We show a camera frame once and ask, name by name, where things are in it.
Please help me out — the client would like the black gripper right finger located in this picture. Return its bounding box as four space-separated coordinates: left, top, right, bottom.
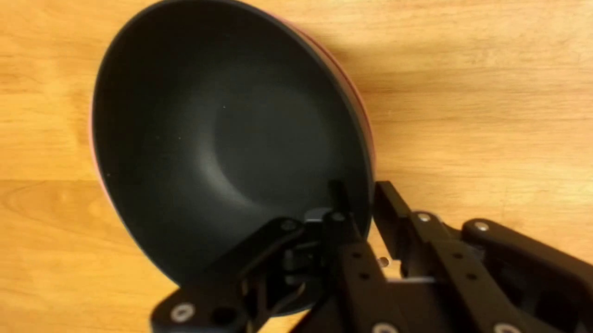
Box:
374 181 593 333

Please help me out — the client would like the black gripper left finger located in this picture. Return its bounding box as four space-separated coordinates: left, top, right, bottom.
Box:
150 177 396 333

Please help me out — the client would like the black bowl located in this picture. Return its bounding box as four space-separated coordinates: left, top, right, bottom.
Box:
90 0 374 314

